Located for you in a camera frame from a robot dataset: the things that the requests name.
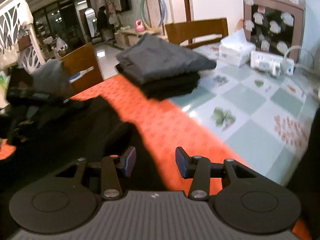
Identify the pink water dispenser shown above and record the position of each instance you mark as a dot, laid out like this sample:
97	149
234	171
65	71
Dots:
272	17

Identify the brown door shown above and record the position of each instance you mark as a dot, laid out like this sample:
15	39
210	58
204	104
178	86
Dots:
186	0

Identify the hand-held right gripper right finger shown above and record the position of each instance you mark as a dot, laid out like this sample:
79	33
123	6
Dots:
181	161

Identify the grey folded garment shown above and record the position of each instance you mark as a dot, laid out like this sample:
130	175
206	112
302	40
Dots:
160	60

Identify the stack of black folded clothes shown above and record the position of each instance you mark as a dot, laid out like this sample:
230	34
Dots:
307	180

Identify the white power strip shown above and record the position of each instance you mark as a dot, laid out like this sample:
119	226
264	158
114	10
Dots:
260	61

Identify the white lattice screen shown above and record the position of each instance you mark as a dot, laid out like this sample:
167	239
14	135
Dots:
17	30

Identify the white tissue box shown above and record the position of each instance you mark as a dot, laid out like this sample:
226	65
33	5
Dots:
235	51

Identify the white plug adapter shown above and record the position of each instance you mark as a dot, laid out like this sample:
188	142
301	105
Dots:
274	69

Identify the wooden chair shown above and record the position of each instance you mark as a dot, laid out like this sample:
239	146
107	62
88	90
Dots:
82	62
195	33

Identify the black jacket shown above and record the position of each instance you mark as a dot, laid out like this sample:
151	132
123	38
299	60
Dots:
102	18

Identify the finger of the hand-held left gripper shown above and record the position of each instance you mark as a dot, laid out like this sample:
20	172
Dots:
62	103

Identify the cream low cabinet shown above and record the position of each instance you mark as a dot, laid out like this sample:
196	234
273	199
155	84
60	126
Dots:
130	36

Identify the grey cloth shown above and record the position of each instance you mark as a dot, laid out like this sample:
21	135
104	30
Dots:
52	80

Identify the colourful hula hoop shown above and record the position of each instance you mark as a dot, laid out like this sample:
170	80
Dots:
163	7

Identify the pink kettlebell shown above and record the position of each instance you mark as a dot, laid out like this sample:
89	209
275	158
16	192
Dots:
139	27

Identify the tile patterned tablecloth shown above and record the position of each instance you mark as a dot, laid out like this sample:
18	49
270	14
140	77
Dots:
250	117

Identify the orange flower patterned mat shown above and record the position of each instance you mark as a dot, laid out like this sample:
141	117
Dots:
170	130

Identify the black knit sweater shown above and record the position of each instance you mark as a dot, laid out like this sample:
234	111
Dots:
87	135

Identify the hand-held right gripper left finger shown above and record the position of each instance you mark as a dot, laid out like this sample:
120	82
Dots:
130	161

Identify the standing mirror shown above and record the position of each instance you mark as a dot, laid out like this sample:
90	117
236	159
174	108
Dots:
90	22

